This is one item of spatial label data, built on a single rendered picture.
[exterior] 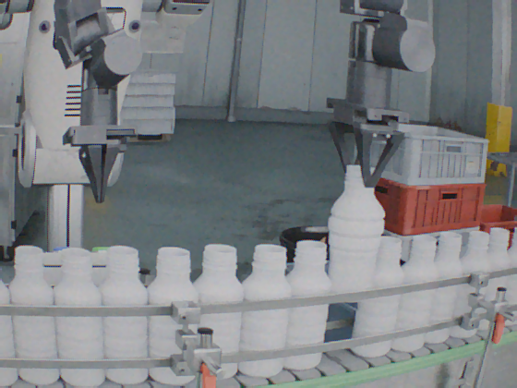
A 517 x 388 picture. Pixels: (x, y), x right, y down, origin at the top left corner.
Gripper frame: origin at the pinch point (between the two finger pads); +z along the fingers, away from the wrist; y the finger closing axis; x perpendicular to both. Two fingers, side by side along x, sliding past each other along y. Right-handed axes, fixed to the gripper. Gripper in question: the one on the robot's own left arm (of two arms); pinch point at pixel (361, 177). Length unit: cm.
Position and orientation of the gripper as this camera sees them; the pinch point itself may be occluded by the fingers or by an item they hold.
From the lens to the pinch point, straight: 93.6
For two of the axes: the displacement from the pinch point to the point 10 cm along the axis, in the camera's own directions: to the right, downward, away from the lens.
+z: -0.9, 9.8, 2.0
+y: -4.4, -2.2, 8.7
